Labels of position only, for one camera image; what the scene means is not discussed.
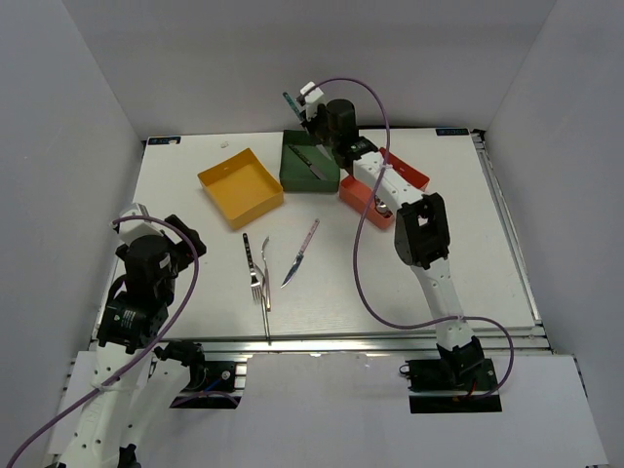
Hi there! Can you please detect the fork with dark handle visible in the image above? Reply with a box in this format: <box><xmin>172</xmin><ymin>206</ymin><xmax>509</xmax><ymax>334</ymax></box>
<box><xmin>242</xmin><ymin>232</ymin><xmax>262</xmax><ymax>303</ymax></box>

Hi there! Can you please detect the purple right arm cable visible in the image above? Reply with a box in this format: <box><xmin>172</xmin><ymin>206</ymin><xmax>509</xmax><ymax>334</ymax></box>
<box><xmin>300</xmin><ymin>76</ymin><xmax>516</xmax><ymax>400</ymax></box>

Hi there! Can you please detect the fork with green handle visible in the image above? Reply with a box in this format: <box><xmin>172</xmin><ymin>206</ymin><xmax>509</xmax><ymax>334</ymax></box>
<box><xmin>254</xmin><ymin>264</ymin><xmax>272</xmax><ymax>344</ymax></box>

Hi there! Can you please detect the knife with dark handle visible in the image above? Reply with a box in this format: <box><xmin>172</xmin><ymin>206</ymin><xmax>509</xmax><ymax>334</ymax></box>
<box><xmin>288</xmin><ymin>144</ymin><xmax>327</xmax><ymax>180</ymax></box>

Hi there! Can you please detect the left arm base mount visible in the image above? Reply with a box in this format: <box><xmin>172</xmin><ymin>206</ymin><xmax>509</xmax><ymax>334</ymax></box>
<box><xmin>151</xmin><ymin>340</ymin><xmax>242</xmax><ymax>410</ymax></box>

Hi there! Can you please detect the dark green square container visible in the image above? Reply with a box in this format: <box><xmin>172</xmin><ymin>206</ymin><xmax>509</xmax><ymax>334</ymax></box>
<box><xmin>279</xmin><ymin>130</ymin><xmax>340</xmax><ymax>193</ymax></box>

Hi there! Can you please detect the red square container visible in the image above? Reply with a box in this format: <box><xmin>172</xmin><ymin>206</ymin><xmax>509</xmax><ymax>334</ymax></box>
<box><xmin>338</xmin><ymin>153</ymin><xmax>430</xmax><ymax>230</ymax></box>

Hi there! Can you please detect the blue label sticker right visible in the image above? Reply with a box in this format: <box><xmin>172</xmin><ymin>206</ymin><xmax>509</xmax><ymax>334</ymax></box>
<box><xmin>435</xmin><ymin>128</ymin><xmax>470</xmax><ymax>137</ymax></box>

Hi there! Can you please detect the yellow square container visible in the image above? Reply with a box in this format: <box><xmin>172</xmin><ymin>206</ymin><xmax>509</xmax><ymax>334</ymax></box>
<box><xmin>197</xmin><ymin>148</ymin><xmax>284</xmax><ymax>230</ymax></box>

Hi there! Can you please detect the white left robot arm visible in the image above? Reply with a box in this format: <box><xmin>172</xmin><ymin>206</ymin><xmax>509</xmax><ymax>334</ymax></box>
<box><xmin>56</xmin><ymin>208</ymin><xmax>207</xmax><ymax>467</ymax></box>

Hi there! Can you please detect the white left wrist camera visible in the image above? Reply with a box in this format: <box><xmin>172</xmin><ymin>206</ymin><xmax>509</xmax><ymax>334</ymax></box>
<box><xmin>111</xmin><ymin>203</ymin><xmax>161</xmax><ymax>246</ymax></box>

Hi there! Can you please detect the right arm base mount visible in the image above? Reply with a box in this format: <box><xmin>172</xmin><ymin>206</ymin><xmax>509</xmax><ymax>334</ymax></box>
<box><xmin>399</xmin><ymin>359</ymin><xmax>502</xmax><ymax>414</ymax></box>

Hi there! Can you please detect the knife with pink handle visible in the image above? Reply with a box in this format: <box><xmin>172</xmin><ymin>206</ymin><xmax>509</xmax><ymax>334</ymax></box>
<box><xmin>280</xmin><ymin>218</ymin><xmax>320</xmax><ymax>289</ymax></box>

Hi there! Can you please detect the blue label sticker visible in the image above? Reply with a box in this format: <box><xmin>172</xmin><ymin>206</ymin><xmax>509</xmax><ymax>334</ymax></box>
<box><xmin>147</xmin><ymin>136</ymin><xmax>181</xmax><ymax>145</ymax></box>
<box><xmin>435</xmin><ymin>128</ymin><xmax>470</xmax><ymax>137</ymax></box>

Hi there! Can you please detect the fork with pink handle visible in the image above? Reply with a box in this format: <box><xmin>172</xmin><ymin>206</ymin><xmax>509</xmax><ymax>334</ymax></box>
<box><xmin>261</xmin><ymin>236</ymin><xmax>272</xmax><ymax>313</ymax></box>

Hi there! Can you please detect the spoon with dark handle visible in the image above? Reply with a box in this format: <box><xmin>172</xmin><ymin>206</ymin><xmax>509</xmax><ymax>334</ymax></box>
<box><xmin>375</xmin><ymin>197</ymin><xmax>392</xmax><ymax>217</ymax></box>

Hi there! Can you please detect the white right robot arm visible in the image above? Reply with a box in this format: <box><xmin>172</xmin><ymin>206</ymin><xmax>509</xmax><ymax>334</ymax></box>
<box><xmin>296</xmin><ymin>95</ymin><xmax>484</xmax><ymax>389</ymax></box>

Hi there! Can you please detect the knife with green handle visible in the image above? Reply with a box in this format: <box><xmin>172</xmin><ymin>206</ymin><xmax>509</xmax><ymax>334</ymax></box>
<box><xmin>282</xmin><ymin>92</ymin><xmax>332</xmax><ymax>160</ymax></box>

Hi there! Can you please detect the blue label sticker left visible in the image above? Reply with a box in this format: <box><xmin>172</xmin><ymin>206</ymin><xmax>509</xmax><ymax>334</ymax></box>
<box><xmin>147</xmin><ymin>136</ymin><xmax>181</xmax><ymax>145</ymax></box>

